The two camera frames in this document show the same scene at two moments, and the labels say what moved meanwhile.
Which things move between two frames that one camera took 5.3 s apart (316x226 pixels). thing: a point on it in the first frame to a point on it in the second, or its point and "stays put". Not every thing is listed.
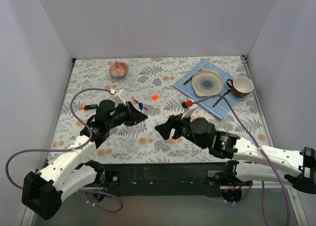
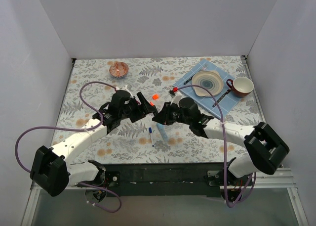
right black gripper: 175,127 to 167,113
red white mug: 241,87 stays put
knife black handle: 226,93 stays put
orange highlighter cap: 155,97 stays put
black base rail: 165,179 stays put
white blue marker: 140,105 to 151,136
